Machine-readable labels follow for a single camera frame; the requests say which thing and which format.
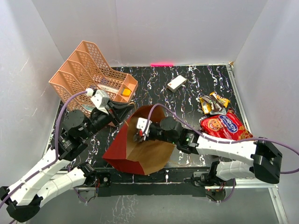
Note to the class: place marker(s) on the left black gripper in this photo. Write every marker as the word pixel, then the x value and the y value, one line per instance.
pixel 120 111

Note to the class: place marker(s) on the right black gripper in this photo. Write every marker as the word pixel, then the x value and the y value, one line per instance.
pixel 150 134

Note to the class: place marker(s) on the red paper bag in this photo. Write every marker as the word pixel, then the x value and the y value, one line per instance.
pixel 139 158

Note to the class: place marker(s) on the yellow candy bar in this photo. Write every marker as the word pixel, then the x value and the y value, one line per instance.
pixel 206 107

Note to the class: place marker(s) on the brown chocolate bar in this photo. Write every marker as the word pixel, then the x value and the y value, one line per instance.
pixel 208 99

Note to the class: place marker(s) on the dark chocolate snack packet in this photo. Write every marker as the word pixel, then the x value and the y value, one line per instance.
pixel 216 105

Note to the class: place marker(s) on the red cookie snack bag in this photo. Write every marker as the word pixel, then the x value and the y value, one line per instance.
pixel 225 126

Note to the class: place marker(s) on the yellow m&m packet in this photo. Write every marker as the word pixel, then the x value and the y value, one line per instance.
pixel 222 100

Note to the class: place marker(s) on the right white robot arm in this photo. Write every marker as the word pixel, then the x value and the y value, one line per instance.
pixel 258 159

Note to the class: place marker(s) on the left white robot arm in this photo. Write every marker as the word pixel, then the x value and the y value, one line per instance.
pixel 28 195

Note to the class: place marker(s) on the orange object in organizer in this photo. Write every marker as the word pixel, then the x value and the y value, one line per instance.
pixel 126 92

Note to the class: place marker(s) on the small white cardboard box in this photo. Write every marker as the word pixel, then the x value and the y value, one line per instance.
pixel 176 83

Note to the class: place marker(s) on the peach plastic file organizer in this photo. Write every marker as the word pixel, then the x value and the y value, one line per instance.
pixel 86 68

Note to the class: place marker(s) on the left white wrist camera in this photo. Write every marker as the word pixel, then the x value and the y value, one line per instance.
pixel 100 99

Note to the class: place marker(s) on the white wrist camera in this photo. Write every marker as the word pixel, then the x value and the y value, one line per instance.
pixel 143 127
pixel 100 99

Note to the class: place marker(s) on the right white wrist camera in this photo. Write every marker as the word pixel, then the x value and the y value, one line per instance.
pixel 143 127

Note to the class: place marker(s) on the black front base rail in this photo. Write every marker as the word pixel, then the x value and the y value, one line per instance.
pixel 169 181

